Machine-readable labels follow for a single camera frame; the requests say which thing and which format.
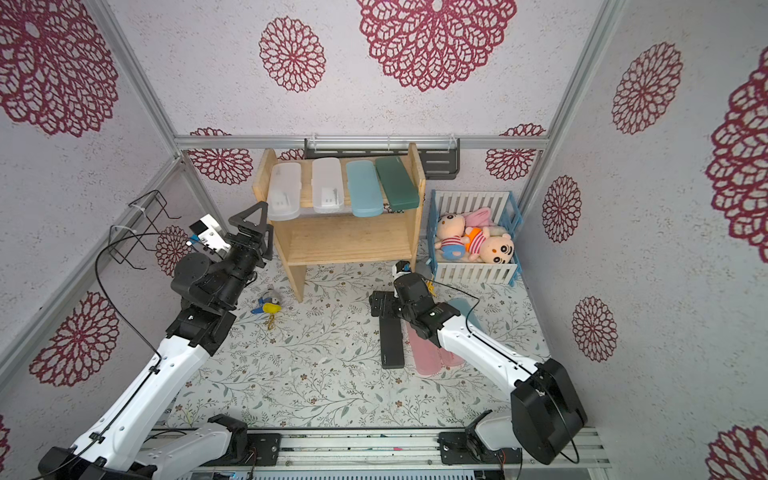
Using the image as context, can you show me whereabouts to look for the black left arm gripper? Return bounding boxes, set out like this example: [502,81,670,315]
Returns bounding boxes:
[216,201,273,310]

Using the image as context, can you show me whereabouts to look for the black pencil case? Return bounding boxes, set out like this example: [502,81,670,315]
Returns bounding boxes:
[379,316,405,370]

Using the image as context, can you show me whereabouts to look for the pink pencil case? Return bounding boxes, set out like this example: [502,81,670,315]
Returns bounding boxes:
[406,323,443,377]
[438,348,464,369]

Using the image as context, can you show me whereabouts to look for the light teal pencil case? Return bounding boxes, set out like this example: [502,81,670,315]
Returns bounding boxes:
[448,298,482,329]

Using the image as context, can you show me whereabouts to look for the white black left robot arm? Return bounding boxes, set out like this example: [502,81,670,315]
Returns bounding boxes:
[38,201,274,479]

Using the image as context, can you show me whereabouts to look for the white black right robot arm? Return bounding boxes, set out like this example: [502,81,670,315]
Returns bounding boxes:
[250,262,547,428]

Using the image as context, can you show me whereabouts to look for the frosted white pencil case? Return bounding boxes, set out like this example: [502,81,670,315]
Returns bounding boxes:
[312,157,345,214]
[267,162,302,222]

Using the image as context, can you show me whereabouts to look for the wooden two-tier shelf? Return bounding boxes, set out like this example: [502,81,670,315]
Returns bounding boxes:
[252,143,426,303]

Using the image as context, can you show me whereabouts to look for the teal pencil case on top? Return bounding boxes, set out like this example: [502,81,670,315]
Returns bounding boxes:
[346,160,383,218]

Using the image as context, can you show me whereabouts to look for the dark green pencil case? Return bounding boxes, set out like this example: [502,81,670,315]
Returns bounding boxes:
[375,156,420,211]

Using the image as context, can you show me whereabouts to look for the pink plush doll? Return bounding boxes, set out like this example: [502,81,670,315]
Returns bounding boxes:
[434,213,467,261]

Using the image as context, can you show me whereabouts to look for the blue white toy crib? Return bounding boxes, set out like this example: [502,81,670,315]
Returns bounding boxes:
[427,190,522,285]

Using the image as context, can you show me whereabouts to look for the orange shirt plush doll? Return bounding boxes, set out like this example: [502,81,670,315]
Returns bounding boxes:
[463,207,514,264]

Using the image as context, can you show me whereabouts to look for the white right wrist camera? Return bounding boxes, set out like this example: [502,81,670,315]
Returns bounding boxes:
[392,260,412,279]

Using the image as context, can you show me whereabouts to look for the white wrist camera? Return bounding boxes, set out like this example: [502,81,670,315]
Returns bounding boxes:
[392,260,412,279]
[190,214,231,254]

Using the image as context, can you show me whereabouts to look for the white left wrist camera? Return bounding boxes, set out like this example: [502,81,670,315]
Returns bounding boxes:
[190,214,231,254]

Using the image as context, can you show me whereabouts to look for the yellow keychain by crib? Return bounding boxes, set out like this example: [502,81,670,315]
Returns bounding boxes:
[418,266,437,298]

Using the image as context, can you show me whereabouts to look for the grey yellow plush keychain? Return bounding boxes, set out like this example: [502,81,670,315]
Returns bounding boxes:
[250,289,282,331]

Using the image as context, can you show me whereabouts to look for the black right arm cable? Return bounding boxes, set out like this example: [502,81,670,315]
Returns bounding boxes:
[431,280,580,466]

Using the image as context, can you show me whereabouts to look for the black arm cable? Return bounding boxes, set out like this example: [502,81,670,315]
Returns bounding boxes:
[431,280,580,466]
[35,232,199,480]

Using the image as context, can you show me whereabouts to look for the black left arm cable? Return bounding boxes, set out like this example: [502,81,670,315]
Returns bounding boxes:
[35,232,199,480]

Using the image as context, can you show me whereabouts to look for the black wire wall rack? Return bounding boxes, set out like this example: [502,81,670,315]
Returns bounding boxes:
[107,189,180,271]

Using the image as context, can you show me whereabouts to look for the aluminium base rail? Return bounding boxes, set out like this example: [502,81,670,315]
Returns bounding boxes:
[107,427,613,480]

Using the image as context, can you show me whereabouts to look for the dark metal wall shelf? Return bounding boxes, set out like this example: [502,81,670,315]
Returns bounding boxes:
[302,139,460,180]

